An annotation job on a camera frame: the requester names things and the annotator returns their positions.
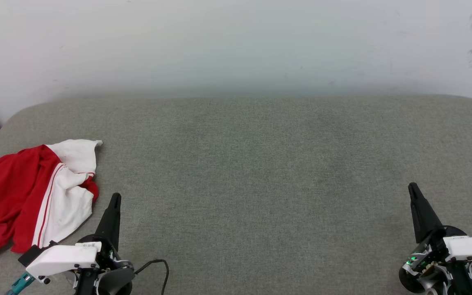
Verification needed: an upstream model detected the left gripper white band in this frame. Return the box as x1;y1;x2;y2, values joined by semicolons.
26;193;134;288

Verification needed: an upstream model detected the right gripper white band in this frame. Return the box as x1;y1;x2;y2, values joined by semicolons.
404;183;472;269

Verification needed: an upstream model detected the red white basketball jersey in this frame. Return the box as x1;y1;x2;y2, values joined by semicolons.
0;139;103;263

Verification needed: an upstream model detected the grey fabric sofa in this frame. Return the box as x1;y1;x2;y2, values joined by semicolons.
0;95;472;295

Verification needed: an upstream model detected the thin black cable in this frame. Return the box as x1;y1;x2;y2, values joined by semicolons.
134;259;169;295

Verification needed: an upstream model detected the teal cable connector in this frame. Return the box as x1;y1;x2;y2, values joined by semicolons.
7;272;36;295

